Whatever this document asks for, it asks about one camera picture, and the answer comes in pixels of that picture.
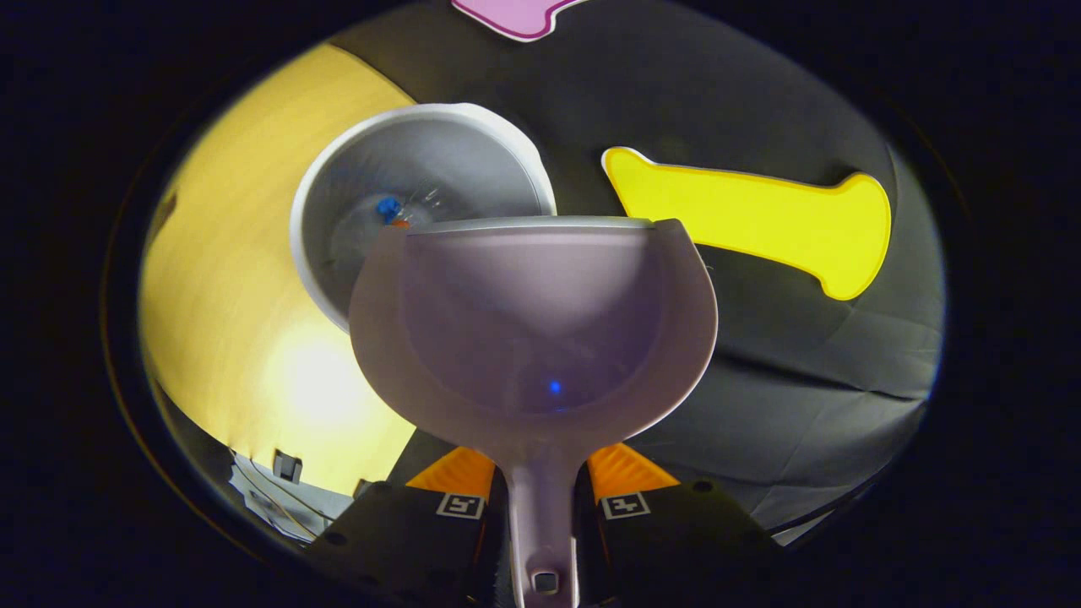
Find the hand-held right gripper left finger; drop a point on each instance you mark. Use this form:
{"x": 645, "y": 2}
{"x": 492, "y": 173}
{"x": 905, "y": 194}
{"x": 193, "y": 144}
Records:
{"x": 405, "y": 549}

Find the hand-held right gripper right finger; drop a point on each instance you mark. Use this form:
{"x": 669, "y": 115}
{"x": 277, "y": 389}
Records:
{"x": 684, "y": 549}

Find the pale purple dustpan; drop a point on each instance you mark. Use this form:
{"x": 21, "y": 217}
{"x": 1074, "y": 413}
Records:
{"x": 540, "y": 338}

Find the blue paper trash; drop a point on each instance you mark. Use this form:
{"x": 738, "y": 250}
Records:
{"x": 389, "y": 208}

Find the white ribbed garbage bin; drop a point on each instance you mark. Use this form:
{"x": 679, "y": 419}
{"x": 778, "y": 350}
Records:
{"x": 439, "y": 160}

